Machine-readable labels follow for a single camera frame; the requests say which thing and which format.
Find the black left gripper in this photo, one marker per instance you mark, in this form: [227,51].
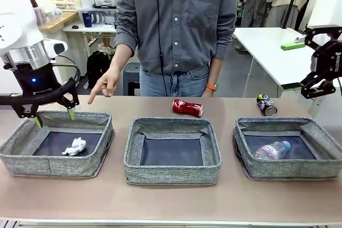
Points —
[34,83]

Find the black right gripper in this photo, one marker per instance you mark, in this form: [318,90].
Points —
[328,57]

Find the crushed black drink can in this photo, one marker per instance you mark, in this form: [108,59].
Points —
[267,105]

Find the clear plastic bottle blue cap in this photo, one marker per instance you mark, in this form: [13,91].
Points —
[272,150]

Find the crushed red soda can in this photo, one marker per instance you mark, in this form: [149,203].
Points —
[187,107]

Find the person's left forearm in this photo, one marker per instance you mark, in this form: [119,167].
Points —
[215,70]

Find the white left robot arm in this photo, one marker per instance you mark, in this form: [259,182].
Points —
[16,11]

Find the person's right forearm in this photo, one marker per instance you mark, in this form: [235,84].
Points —
[120,59]

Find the person's right hand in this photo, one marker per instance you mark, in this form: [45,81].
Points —
[108,83]

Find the person's left hand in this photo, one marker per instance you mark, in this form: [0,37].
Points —
[210,93]

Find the black backpack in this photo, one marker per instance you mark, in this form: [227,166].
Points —
[99,70]

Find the grey fabric basket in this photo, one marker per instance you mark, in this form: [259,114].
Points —
[72,168]
[171,173]
[288,169]

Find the white desk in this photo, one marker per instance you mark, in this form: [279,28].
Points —
[85,28]

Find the wooden desk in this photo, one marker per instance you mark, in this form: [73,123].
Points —
[58,21]

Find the blue drink bottle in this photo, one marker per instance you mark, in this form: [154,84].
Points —
[88,19]

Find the white lattice crate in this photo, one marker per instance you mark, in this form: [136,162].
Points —
[66,3]

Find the orange wrist watch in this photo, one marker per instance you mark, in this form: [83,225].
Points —
[211,86]

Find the person in grey shirt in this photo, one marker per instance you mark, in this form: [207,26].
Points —
[173,25]

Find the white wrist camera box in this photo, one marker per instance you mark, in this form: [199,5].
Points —
[57,47]

